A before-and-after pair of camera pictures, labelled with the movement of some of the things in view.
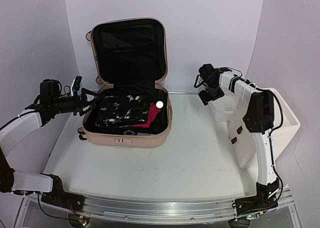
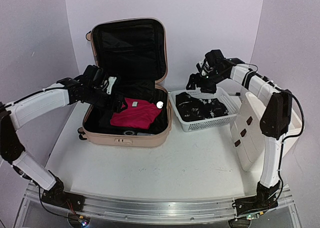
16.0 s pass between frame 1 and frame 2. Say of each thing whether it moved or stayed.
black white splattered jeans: moved
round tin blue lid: stayed
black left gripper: moved
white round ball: stayed
